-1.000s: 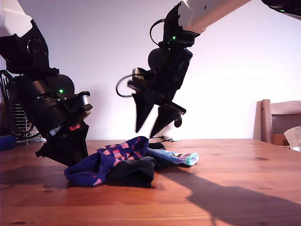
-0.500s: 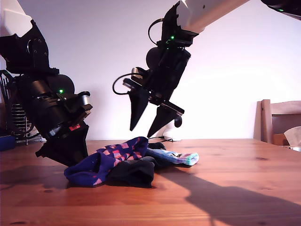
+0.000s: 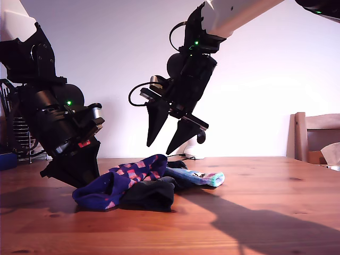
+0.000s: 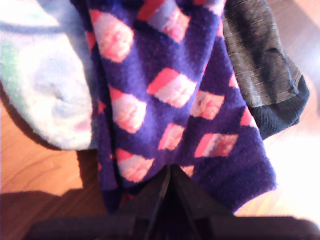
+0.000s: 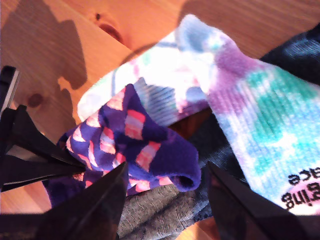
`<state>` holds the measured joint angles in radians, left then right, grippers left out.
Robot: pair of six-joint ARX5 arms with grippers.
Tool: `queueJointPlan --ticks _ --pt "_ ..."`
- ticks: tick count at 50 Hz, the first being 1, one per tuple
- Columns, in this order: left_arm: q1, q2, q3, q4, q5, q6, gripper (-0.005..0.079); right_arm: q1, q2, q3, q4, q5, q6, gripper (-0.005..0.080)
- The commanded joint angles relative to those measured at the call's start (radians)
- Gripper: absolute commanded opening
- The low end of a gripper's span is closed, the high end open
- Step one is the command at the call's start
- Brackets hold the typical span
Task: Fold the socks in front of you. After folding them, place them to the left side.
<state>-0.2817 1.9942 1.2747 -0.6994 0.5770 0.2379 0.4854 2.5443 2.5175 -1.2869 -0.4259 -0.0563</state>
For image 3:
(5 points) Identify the chrome wire utensil caddy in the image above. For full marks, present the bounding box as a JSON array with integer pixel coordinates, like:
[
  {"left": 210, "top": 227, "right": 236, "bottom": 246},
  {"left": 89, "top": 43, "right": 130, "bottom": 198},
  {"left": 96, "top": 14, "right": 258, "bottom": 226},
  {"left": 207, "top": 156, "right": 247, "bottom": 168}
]
[{"left": 10, "top": 114, "right": 50, "bottom": 163}]

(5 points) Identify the black security camera cable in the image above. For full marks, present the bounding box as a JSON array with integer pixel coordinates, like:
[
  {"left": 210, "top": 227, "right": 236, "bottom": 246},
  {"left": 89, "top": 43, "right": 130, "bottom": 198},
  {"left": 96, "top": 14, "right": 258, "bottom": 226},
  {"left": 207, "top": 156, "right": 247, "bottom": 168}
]
[{"left": 169, "top": 153, "right": 197, "bottom": 161}]

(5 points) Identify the small black sock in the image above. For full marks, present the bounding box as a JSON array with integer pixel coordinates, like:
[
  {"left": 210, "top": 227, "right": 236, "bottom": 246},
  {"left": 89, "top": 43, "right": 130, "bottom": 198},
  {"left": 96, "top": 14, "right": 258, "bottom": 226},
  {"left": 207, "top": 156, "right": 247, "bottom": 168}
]
[{"left": 167, "top": 160, "right": 188, "bottom": 169}]

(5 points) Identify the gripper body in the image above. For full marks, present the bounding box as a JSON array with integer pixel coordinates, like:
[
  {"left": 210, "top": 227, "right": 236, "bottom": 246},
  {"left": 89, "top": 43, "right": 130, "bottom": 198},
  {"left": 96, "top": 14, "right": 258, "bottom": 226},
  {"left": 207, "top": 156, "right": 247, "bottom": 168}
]
[
  {"left": 34, "top": 106, "right": 105, "bottom": 160},
  {"left": 140, "top": 69, "right": 209, "bottom": 131}
]

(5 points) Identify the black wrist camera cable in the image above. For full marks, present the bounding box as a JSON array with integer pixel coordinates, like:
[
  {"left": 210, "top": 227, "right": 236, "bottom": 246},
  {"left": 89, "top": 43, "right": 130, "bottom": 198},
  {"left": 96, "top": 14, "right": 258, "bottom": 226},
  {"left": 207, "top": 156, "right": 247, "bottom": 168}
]
[{"left": 128, "top": 82, "right": 152, "bottom": 106}]

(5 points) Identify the blue box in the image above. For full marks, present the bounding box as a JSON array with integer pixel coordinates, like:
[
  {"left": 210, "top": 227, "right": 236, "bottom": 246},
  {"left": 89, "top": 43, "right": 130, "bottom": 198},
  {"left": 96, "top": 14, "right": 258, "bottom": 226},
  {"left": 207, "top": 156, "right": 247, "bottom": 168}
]
[{"left": 0, "top": 153, "right": 18, "bottom": 171}]

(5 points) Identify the white tissue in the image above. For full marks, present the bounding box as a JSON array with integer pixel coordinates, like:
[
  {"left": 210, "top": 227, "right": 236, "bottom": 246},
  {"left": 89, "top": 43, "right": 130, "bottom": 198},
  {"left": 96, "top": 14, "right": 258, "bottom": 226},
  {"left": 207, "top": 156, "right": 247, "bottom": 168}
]
[{"left": 319, "top": 142, "right": 340, "bottom": 167}]

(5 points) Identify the pastel tie-dye sock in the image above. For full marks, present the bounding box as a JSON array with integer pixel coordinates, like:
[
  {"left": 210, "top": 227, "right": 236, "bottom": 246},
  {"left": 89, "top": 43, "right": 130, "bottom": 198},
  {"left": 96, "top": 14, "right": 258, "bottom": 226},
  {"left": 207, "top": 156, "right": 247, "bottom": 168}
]
[{"left": 166, "top": 167, "right": 225, "bottom": 188}]

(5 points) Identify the dark grey sock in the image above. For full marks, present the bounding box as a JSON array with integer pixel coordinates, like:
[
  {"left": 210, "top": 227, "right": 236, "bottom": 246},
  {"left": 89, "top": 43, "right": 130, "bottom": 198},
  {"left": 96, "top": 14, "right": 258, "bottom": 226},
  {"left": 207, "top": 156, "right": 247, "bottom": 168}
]
[{"left": 121, "top": 177, "right": 192, "bottom": 213}]

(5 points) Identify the wooden chair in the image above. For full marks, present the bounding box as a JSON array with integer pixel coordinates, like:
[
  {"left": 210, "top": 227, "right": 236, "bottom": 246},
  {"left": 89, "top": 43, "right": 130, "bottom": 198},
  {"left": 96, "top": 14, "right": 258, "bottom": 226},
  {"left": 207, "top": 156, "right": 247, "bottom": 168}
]
[{"left": 285, "top": 112, "right": 340, "bottom": 165}]

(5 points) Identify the purple sock with pink squares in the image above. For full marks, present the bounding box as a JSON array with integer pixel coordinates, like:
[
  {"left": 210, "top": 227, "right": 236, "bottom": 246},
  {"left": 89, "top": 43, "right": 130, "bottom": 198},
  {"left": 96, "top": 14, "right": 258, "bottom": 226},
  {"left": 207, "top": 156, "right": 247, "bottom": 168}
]
[{"left": 72, "top": 154, "right": 168, "bottom": 211}]

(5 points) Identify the leaf print tissue box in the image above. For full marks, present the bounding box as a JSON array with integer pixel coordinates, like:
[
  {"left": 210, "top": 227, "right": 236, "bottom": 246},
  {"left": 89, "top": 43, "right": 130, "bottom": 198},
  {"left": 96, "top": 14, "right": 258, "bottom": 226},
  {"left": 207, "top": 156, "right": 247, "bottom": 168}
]
[{"left": 320, "top": 164, "right": 340, "bottom": 173}]

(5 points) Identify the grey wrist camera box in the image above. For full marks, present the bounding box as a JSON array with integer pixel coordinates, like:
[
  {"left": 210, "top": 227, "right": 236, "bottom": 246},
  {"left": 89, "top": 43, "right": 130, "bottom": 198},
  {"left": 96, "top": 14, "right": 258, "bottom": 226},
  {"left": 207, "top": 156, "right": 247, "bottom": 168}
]
[
  {"left": 67, "top": 103, "right": 106, "bottom": 125},
  {"left": 149, "top": 75, "right": 167, "bottom": 93}
]

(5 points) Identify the white round security camera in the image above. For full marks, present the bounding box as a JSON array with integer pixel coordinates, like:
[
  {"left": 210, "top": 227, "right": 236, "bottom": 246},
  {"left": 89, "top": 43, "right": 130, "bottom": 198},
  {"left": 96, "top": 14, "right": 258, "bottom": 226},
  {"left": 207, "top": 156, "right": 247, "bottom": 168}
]
[{"left": 183, "top": 131, "right": 207, "bottom": 160}]

